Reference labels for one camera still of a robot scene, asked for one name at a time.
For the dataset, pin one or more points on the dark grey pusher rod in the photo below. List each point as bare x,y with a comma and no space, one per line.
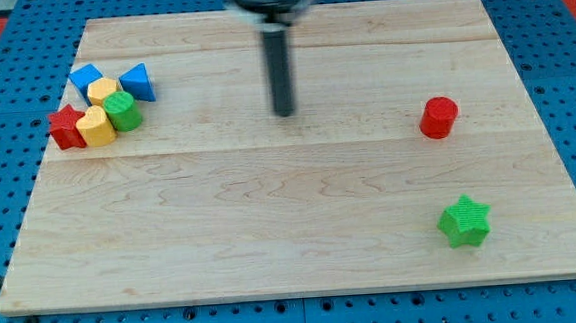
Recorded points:
279,74

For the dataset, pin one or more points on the red cylinder block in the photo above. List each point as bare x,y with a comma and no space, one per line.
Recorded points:
438,117

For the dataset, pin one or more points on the blue triangle block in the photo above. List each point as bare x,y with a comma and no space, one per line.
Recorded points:
136,81

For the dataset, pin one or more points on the light wooden board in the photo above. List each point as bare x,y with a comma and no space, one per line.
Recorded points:
214,199

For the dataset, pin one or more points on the green cylinder block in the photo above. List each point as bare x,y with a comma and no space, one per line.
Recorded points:
122,110

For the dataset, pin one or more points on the yellow hexagon block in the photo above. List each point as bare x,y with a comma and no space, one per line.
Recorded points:
100,89

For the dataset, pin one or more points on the yellow heart block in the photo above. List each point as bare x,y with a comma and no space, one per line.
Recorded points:
95,127

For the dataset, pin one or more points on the blue cube block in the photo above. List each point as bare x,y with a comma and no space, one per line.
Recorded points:
82,77

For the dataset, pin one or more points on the red star block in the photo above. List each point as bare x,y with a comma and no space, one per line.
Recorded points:
63,130

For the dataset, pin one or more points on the green star block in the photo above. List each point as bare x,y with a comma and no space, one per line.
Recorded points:
465,223

